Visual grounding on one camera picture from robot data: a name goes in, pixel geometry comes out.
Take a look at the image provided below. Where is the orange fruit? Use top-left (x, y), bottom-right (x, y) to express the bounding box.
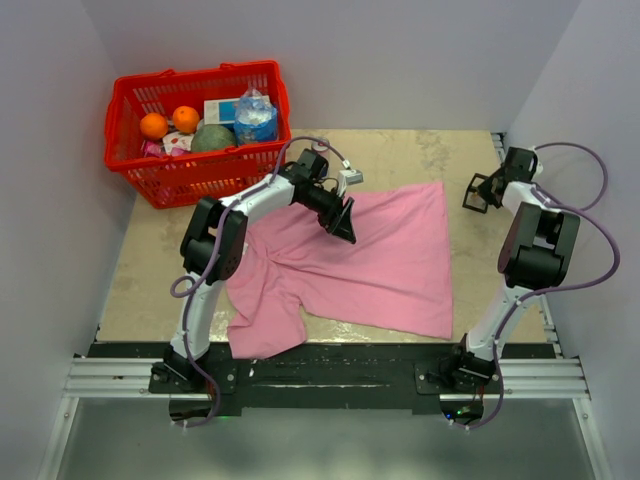
top-left (139, 112), bottom-right (169, 141)
top-left (172, 105), bottom-right (200, 134)

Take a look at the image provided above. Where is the left orange fruit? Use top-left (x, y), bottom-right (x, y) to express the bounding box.
top-left (139, 112), bottom-right (169, 141)

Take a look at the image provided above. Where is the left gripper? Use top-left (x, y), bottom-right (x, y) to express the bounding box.
top-left (299, 186), bottom-right (356, 244)

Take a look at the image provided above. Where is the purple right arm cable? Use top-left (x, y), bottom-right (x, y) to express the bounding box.
top-left (447, 142), bottom-right (623, 431)

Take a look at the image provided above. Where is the white blue carton box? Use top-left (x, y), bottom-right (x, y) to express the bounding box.
top-left (202, 97), bottom-right (274, 126)

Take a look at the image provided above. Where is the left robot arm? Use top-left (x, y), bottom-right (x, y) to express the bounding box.
top-left (163, 149), bottom-right (363, 392)

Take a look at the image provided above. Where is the right orange fruit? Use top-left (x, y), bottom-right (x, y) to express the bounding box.
top-left (172, 105), bottom-right (200, 134)

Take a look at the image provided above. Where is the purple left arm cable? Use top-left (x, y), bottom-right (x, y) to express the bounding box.
top-left (169, 135), bottom-right (351, 429)

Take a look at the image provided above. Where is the green melon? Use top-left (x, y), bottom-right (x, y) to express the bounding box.
top-left (191, 124), bottom-right (237, 153)

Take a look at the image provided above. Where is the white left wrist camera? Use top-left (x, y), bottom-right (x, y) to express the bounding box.
top-left (337, 169), bottom-right (364, 196)

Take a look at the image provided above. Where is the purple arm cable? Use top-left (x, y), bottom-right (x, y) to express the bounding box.
top-left (447, 142), bottom-right (623, 431)
top-left (169, 135), bottom-right (351, 429)

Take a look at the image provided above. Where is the pink t-shirt garment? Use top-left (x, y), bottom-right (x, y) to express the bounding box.
top-left (226, 182), bottom-right (453, 359)

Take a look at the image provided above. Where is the black square frame stand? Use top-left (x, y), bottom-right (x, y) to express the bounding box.
top-left (462, 173), bottom-right (492, 214)

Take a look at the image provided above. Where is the red plastic shopping basket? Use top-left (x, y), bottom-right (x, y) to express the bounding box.
top-left (103, 59), bottom-right (293, 210)

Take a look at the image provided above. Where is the aluminium rail frame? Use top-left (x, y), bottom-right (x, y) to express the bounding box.
top-left (37, 130), bottom-right (614, 480)

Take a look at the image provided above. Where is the blue plastic bag pack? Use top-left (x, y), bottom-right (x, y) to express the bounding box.
top-left (234, 88), bottom-right (278, 145)

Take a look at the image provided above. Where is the white red small package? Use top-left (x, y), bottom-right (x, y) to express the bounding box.
top-left (162, 131), bottom-right (194, 156)

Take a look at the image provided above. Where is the pink snack packet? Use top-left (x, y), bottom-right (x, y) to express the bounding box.
top-left (142, 140), bottom-right (165, 158)

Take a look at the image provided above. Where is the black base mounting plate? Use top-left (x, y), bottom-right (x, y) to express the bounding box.
top-left (149, 343), bottom-right (500, 420)

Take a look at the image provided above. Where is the energy drink can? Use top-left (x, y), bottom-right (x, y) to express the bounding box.
top-left (311, 140), bottom-right (329, 154)

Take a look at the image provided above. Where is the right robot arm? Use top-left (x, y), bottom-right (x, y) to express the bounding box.
top-left (445, 147), bottom-right (580, 393)

